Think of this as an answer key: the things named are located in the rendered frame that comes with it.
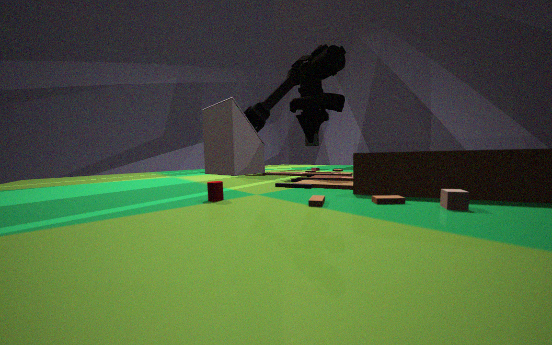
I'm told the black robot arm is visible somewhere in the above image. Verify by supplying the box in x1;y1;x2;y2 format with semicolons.
244;44;346;132

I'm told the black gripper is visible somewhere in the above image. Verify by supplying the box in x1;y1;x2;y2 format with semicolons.
290;81;329;143

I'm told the dark red cylinder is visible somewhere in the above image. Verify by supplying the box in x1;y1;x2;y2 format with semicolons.
207;181;224;201

